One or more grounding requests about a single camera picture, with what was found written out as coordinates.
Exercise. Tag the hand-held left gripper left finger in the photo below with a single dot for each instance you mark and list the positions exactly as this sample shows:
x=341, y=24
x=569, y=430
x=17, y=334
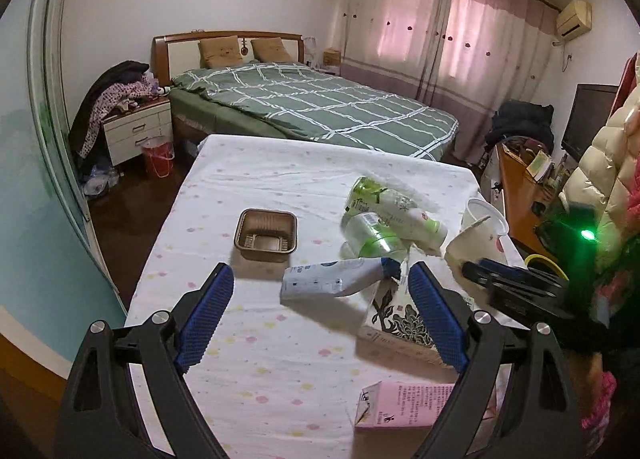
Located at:
x=205, y=319

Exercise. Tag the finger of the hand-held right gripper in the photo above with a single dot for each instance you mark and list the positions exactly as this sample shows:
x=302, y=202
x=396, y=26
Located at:
x=500, y=275

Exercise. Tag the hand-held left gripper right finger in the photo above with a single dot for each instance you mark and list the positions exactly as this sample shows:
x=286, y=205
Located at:
x=435, y=319

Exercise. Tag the yellow rimmed trash bin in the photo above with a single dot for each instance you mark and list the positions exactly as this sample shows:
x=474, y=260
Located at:
x=538, y=257

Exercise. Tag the black flower patterned tissue box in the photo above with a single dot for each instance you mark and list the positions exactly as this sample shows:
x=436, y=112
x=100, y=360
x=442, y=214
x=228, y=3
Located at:
x=390, y=314

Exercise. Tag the green label plastic bottle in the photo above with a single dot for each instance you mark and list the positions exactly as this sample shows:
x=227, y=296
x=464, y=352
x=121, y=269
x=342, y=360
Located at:
x=367, y=194

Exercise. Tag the person's right forearm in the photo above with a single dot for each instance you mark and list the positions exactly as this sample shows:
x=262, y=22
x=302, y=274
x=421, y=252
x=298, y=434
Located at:
x=602, y=399

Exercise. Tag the white paper cup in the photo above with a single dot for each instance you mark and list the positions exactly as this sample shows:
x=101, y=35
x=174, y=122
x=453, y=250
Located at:
x=470, y=246

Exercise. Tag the clear plastic cup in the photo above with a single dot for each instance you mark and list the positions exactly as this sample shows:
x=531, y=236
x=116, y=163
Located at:
x=482, y=214

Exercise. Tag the wooden desk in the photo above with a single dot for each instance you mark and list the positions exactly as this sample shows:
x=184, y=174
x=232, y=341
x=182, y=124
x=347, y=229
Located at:
x=515, y=189

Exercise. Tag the white bottle cap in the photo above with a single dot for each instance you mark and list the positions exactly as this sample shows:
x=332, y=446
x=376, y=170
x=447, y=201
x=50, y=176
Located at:
x=425, y=229

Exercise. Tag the pink carton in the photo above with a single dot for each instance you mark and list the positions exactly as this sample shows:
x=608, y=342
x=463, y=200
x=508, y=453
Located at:
x=400, y=404

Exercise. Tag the clear green plastic bottle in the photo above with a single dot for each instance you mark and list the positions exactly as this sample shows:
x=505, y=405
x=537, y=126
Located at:
x=375, y=234

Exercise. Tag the brown plastic food tray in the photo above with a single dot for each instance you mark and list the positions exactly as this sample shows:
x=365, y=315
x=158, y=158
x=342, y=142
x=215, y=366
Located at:
x=265, y=234

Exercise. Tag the cream puffer jacket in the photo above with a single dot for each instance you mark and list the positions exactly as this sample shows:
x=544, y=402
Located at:
x=600, y=164

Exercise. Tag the white floral tablecloth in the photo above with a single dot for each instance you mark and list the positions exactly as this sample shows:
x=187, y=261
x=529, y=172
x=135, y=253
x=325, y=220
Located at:
x=280, y=199

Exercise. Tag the black bag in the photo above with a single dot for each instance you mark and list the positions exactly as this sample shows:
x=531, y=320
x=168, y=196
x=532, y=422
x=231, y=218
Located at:
x=522, y=124

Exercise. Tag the black television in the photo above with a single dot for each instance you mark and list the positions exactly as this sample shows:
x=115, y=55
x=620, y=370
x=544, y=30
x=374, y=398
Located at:
x=590, y=119

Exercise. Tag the red plastic bucket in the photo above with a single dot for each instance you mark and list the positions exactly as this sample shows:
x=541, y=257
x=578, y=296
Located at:
x=157, y=156

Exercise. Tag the white wooden nightstand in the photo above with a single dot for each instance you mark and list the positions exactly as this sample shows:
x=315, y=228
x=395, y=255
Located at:
x=135, y=129

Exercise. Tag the red floral garment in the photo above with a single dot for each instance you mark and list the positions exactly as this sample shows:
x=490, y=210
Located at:
x=631, y=79

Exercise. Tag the sliding wardrobe door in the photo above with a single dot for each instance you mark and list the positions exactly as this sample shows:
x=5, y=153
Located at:
x=30, y=189

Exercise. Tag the bed with green quilt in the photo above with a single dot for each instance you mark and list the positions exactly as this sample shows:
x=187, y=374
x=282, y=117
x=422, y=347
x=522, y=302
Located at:
x=310, y=104

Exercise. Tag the pink window curtain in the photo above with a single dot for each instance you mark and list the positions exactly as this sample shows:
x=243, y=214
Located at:
x=450, y=39

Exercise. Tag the pile of clothes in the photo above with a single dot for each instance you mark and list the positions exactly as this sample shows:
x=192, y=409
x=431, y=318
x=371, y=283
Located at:
x=115, y=89

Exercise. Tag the beige air conditioner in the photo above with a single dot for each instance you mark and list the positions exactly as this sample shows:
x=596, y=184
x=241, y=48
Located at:
x=574, y=19

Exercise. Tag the wooden bed headboard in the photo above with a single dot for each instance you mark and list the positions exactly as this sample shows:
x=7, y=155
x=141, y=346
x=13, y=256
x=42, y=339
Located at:
x=180, y=54

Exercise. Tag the tan pillow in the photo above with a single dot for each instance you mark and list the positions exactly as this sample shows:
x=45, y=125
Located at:
x=270, y=50
x=220, y=51

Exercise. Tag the small wooden box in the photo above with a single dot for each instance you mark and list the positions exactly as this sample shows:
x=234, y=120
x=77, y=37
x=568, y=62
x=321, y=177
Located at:
x=331, y=59

